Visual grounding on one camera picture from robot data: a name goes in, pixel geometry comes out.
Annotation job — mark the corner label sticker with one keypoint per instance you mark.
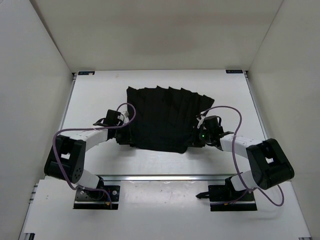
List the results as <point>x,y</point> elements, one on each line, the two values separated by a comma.
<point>233,71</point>
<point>86,73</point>

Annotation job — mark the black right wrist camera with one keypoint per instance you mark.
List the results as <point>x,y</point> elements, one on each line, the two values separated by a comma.
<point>210,125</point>

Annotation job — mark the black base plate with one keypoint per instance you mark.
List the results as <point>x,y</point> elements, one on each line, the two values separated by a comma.
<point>86,200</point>
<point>222,200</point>

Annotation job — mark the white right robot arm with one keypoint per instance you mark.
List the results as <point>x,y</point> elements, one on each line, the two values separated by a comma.
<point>259,164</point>

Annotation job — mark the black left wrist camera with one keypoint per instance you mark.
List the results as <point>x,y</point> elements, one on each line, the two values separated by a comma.
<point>113,118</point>

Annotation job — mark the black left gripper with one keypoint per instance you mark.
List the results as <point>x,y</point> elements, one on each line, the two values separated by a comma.
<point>127,140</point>

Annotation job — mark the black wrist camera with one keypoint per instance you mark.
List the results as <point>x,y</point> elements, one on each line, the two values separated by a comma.
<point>113,118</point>
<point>210,125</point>

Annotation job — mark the aluminium table edge rail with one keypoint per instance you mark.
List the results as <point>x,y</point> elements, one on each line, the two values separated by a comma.
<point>167,178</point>

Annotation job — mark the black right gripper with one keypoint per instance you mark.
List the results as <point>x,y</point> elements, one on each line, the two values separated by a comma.
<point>195,141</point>

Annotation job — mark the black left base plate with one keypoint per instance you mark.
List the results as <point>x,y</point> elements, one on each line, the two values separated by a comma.
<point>86,200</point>

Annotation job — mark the left corner label sticker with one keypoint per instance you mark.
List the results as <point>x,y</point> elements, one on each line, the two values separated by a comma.
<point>86,73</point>

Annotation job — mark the black pleated skirt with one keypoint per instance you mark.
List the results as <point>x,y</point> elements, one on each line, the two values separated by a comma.
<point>163,118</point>

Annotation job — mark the right corner label sticker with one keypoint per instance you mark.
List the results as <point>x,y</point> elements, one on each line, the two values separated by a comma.
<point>233,71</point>

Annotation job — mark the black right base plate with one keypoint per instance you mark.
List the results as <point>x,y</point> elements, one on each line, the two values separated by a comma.
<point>222,200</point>

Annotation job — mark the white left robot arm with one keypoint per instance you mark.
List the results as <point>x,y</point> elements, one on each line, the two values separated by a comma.
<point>66,158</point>

